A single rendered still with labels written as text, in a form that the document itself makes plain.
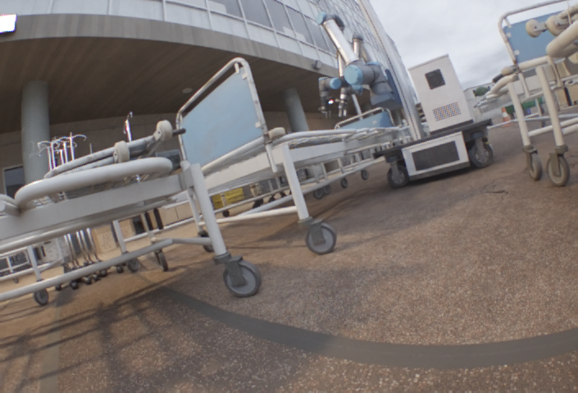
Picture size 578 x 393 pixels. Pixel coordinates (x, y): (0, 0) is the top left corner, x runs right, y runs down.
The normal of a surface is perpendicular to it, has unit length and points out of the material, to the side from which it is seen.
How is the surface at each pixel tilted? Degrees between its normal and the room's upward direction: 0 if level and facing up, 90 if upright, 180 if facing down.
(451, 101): 90
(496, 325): 0
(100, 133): 90
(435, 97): 90
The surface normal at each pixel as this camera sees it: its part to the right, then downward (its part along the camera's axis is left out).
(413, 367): -0.29, -0.96
